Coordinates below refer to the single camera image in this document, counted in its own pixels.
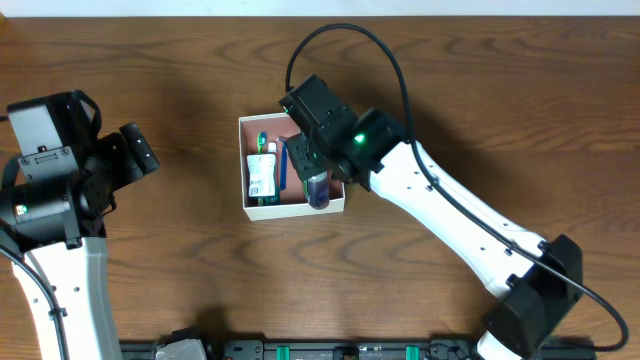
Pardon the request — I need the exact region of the clear spray bottle dark base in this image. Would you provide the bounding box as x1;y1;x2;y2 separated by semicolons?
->
306;172;330;210

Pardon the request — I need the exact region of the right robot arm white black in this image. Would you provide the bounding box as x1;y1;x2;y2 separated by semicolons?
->
286;106;582;359

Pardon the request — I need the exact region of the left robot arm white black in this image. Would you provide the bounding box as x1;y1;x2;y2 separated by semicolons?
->
1;90;160;359

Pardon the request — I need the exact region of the green toothbrush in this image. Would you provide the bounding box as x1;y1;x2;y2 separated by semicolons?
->
256;132;268;154

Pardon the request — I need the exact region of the red green toothpaste tube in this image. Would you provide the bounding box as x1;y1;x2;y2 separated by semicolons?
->
258;142;280;206

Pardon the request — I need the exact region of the blue disposable razor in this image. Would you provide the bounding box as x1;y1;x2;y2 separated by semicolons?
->
277;136;288;191

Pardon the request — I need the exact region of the green white soap bar pack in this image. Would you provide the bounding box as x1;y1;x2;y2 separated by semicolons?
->
247;153;277;198

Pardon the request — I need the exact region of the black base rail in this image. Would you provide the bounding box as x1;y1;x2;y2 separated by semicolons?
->
119;327;599;360

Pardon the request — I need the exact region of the white box pink interior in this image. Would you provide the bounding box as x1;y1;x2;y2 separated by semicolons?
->
238;112;346;221

